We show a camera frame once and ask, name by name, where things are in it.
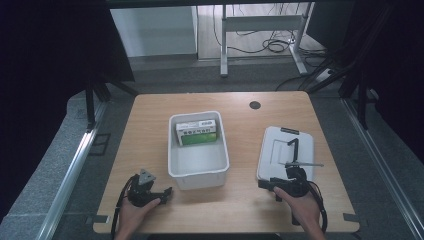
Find green and white carton box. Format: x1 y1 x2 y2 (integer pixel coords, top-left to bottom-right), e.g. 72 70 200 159
175 118 219 147

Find black tripod stand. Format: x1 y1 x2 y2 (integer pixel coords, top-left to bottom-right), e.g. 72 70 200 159
84 75 140 132

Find silver metal floor rail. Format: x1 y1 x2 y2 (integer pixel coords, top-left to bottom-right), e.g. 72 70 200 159
34 101 110 240
341 97 424 240

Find black curtain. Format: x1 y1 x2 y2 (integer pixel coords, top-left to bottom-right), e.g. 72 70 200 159
0 0 136 222
305 0 424 165

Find white plastic bin lid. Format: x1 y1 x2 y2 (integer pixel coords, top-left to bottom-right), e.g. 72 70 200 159
256 125 316 183

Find white plastic storage bin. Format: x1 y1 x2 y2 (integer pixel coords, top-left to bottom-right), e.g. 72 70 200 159
167 110 231 191

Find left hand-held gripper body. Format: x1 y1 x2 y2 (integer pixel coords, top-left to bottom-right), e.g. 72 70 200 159
127 168 162 208

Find black metal stand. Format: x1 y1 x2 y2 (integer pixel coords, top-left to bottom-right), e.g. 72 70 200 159
339 65 382 131

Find black floor cables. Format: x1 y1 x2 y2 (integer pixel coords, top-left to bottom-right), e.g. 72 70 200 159
212 3 353 93

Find right hand-held gripper black cable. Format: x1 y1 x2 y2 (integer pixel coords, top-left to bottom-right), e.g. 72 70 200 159
305 180 329 234

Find left hand-held gripper black cable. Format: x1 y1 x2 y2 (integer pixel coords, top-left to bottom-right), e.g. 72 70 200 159
110 174 138 240

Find white metal desk frame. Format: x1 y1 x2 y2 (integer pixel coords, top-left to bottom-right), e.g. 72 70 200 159
219 2 315 79

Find hand-held gripper black cable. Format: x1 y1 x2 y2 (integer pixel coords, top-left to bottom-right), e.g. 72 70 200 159
110 174 138 240
305 180 329 234

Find person's left hand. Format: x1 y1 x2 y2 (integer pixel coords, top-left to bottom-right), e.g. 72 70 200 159
117 196 162 236

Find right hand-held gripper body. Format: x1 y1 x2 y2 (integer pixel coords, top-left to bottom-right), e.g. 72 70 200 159
278 161 325 199

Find white power strip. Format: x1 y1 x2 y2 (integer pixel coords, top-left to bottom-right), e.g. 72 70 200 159
314 67 335 84

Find white cabinet panel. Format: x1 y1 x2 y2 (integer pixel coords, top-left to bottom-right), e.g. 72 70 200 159
109 5 199 59

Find person's right hand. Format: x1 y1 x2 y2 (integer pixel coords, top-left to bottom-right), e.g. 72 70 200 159
272 185 323 235

